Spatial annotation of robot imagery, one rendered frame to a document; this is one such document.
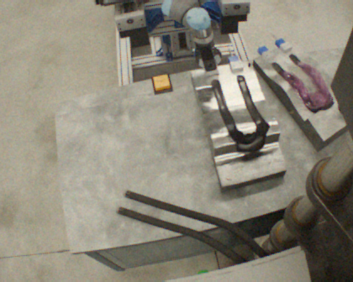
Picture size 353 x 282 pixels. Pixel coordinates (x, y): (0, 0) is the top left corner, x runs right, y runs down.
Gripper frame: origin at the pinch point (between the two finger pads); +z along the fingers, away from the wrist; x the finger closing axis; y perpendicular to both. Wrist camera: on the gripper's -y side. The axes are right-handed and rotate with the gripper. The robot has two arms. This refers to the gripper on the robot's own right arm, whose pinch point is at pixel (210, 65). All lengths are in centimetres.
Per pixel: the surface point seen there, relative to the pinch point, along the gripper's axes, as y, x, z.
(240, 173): -44.7, 0.5, 2.1
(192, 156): -32.1, 16.5, 7.8
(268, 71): -3.7, -24.2, 11.9
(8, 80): 90, 152, 88
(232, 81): -7.1, -6.6, 5.5
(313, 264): -86, -15, -20
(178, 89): -1.0, 15.8, 12.3
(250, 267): -78, 5, -65
